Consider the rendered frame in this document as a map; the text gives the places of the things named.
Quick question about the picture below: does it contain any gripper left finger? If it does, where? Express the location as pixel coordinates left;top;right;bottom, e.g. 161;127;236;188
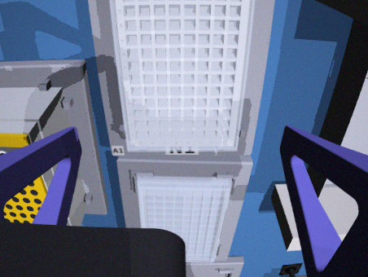
0;127;81;226

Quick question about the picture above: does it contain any grey button box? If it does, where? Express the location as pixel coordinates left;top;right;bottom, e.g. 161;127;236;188
279;263;307;277

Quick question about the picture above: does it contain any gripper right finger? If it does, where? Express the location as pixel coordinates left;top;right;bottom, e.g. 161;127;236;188
280;125;368;277

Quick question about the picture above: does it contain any blue bench mat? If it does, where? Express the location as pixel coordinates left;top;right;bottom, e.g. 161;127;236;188
0;0;353;277

